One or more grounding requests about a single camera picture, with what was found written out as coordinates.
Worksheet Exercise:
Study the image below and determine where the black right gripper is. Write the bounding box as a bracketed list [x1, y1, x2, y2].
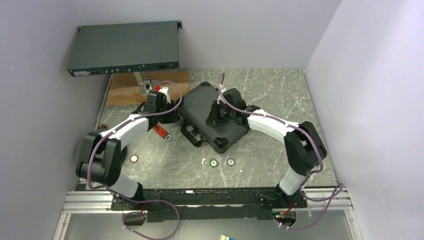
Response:
[205, 102, 235, 127]

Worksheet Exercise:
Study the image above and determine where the black poker case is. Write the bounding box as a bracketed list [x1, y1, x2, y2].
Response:
[178, 82, 250, 154]

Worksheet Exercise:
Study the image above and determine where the blue poker chip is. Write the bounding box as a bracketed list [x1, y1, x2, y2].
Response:
[226, 158, 235, 167]

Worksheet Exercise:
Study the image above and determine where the green poker chip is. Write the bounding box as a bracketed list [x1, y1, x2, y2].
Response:
[209, 159, 219, 168]

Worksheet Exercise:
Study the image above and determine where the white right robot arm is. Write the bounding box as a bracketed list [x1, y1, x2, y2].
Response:
[205, 88, 328, 208]

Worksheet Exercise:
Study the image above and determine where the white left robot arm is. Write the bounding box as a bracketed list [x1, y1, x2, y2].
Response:
[75, 91, 184, 210]

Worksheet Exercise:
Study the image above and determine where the wooden board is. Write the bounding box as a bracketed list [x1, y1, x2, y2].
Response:
[105, 70, 190, 107]

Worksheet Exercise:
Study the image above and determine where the small red white chip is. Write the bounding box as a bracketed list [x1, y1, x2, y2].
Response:
[129, 154, 139, 163]

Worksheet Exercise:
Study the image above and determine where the grey rack server unit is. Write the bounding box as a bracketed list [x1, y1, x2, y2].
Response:
[66, 20, 183, 77]

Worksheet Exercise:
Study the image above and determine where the red handled adjustable wrench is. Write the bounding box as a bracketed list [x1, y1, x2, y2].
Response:
[152, 124, 173, 142]

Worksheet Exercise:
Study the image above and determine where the metal stand bracket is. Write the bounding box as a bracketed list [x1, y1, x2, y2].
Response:
[134, 72, 160, 95]

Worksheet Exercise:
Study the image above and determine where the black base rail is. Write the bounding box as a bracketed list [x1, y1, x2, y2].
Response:
[110, 187, 307, 223]

